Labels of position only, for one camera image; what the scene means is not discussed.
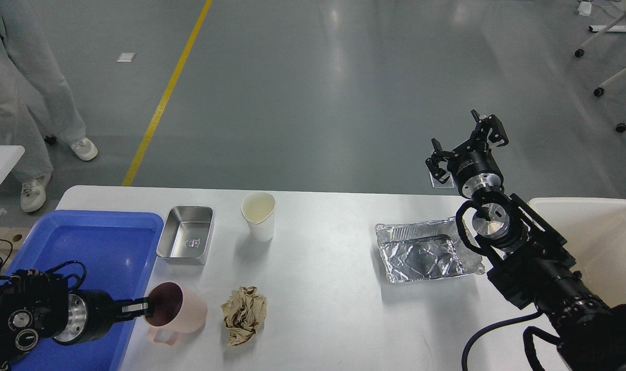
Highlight crumpled brown paper ball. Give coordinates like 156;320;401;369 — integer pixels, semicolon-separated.
220;286;268;347

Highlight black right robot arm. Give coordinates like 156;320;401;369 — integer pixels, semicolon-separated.
426;110;626;370

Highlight white plastic bin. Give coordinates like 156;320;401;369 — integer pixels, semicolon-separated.
528;197;626;306

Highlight white chair base with castors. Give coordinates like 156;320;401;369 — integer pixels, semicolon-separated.
574;0;626;133

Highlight aluminium foil tray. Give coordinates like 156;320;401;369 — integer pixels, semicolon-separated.
375;217;486;284

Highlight stainless steel rectangular container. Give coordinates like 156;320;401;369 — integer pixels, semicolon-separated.
156;205;214;266

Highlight pink mug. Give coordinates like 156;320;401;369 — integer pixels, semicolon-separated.
145;281;208;347

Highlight white paper cup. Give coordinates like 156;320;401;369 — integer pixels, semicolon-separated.
240;192;277;242

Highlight blue plastic tray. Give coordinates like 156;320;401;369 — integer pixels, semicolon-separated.
7;210;163;370

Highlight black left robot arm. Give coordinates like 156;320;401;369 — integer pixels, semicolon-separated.
0;261;155;370

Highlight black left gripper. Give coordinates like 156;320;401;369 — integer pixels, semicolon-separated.
53;290;154;346

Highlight person in light jeans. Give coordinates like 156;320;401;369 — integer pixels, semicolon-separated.
0;1;98;213

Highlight white paper on floor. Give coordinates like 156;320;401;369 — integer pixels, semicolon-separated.
117;52;136;63

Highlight clear floor plate left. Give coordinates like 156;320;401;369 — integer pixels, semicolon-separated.
430;172;455;189

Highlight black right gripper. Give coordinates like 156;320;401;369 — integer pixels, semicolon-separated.
425;109;509;199

